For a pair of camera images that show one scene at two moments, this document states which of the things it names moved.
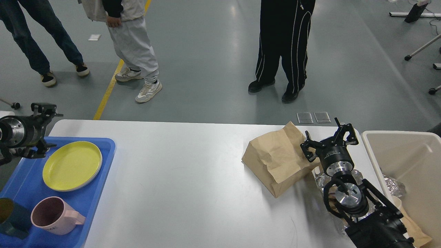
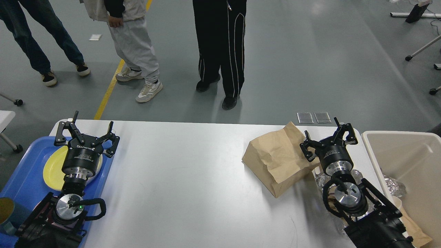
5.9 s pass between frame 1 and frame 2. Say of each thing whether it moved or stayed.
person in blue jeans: stayed
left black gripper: moved
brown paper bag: stayed
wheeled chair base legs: stayed
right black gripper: stayed
